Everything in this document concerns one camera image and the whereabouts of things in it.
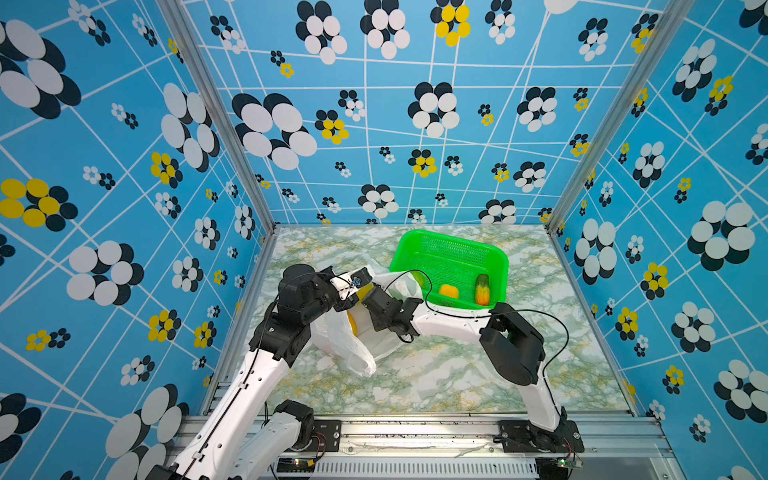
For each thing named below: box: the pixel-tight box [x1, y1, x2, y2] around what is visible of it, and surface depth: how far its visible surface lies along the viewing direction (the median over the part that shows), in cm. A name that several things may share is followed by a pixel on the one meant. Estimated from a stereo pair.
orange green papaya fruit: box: [476, 274, 490, 306], surface depth 98 cm
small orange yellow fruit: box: [440, 284, 459, 299], surface depth 96 cm
